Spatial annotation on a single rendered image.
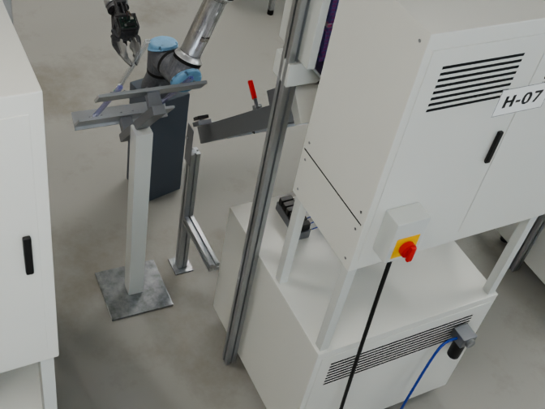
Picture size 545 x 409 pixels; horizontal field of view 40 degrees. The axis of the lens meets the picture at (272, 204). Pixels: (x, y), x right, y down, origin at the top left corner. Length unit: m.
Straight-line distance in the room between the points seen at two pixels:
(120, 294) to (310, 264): 0.93
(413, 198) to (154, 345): 1.42
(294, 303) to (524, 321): 1.40
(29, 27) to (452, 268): 2.87
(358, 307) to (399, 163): 0.78
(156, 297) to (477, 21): 1.90
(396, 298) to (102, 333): 1.16
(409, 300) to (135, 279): 1.12
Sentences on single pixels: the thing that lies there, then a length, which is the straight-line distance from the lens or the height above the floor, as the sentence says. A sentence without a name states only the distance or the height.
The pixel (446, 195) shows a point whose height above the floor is 1.21.
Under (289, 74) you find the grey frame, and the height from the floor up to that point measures 1.35.
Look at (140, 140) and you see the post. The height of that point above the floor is 0.82.
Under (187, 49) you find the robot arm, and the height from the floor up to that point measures 0.83.
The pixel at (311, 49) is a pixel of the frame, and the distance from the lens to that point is 1.92.
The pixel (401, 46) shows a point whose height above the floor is 1.65.
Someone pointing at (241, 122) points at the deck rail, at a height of 0.98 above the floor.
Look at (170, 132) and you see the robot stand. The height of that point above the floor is 0.37.
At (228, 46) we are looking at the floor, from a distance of 4.55.
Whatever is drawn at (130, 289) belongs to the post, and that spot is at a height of 0.05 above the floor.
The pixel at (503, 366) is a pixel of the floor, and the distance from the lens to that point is 3.31.
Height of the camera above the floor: 2.46
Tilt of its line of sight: 44 degrees down
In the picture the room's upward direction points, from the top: 13 degrees clockwise
